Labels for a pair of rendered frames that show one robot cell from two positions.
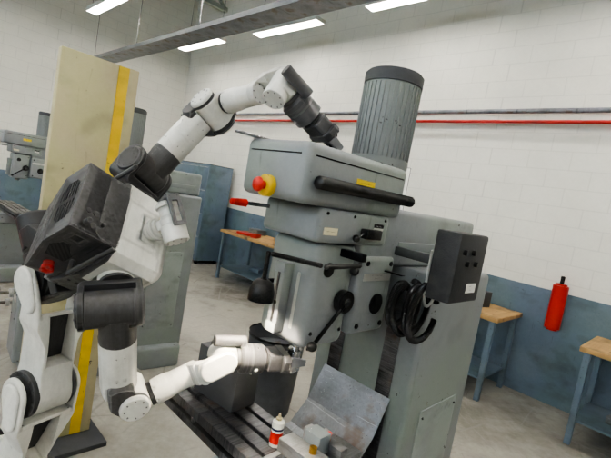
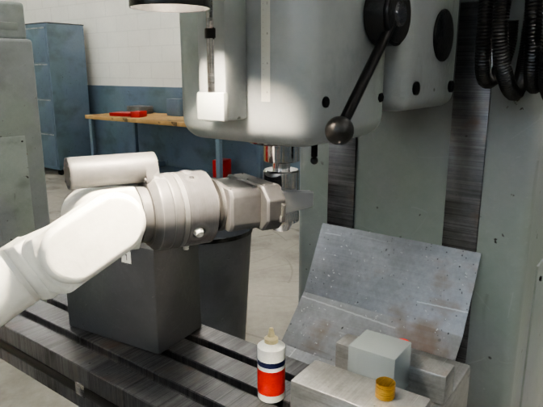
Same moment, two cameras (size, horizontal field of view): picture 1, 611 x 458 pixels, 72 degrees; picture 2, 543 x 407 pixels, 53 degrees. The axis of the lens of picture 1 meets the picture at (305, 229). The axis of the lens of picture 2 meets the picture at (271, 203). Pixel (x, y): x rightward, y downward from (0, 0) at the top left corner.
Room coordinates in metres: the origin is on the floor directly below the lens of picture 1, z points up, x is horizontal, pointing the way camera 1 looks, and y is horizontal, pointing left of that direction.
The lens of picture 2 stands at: (0.62, 0.06, 1.39)
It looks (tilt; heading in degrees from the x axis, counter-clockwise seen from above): 14 degrees down; 353
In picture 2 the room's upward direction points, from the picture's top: straight up
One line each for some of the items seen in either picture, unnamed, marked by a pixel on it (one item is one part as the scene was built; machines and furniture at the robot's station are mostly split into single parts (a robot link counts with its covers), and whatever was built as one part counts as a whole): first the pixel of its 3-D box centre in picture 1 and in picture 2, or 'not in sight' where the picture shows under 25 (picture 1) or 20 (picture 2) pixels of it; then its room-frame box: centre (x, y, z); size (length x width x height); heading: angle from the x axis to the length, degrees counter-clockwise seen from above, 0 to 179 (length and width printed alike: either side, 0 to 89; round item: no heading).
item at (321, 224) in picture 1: (327, 222); not in sight; (1.33, -0.07, 1.68); 0.34 x 0.24 x 0.10; 136
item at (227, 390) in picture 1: (227, 372); (132, 276); (1.57, 0.20, 1.03); 0.22 x 0.12 x 0.20; 53
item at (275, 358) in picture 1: (266, 359); (217, 206); (1.26, 0.05, 1.23); 0.13 x 0.12 x 0.10; 24
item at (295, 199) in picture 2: (296, 363); (293, 201); (1.27, -0.05, 1.23); 0.06 x 0.02 x 0.03; 114
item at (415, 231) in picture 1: (402, 235); not in sight; (1.66, -0.38, 1.66); 0.80 x 0.23 x 0.20; 136
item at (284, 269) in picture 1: (279, 296); (220, 19); (1.22, 0.04, 1.45); 0.04 x 0.04 x 0.21; 46
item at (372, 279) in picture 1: (345, 284); (360, 16); (1.44, -0.17, 1.47); 0.24 x 0.19 x 0.26; 46
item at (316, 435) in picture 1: (316, 440); (379, 365); (1.20, -0.14, 1.04); 0.06 x 0.05 x 0.06; 48
